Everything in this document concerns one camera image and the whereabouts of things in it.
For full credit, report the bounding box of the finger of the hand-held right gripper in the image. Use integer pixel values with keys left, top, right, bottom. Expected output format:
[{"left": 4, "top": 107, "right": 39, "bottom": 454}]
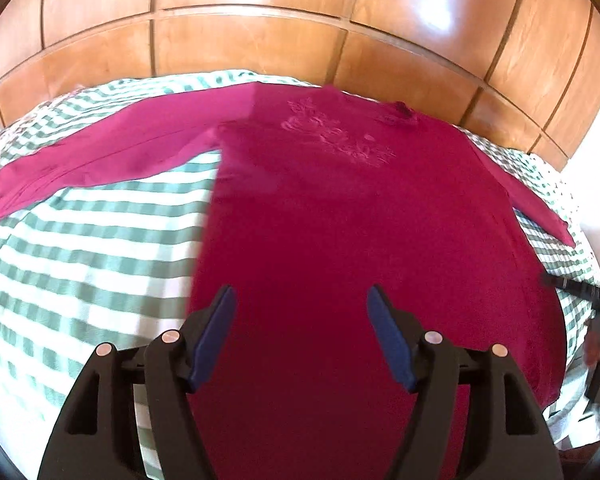
[{"left": 541, "top": 270, "right": 600, "bottom": 307}]

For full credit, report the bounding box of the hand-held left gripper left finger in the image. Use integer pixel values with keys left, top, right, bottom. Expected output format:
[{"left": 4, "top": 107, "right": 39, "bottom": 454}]
[{"left": 37, "top": 285, "right": 238, "bottom": 480}]

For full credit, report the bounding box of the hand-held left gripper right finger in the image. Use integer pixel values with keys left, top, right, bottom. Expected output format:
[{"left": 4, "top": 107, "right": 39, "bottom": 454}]
[{"left": 366, "top": 284, "right": 565, "bottom": 480}]

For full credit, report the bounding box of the magenta long-sleeve shirt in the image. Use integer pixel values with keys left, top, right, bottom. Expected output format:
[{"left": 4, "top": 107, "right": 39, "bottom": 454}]
[{"left": 0, "top": 82, "right": 577, "bottom": 480}]

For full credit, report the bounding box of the white floral bed cloth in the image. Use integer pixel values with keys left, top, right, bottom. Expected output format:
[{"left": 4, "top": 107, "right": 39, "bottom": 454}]
[{"left": 527, "top": 152, "right": 598, "bottom": 286}]

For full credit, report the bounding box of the green checkered bedsheet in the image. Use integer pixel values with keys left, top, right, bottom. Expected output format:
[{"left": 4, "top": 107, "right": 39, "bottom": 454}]
[{"left": 0, "top": 72, "right": 600, "bottom": 480}]

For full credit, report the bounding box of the wooden panelled headboard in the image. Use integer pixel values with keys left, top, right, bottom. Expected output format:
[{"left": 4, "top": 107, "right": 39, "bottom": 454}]
[{"left": 0, "top": 0, "right": 600, "bottom": 173}]

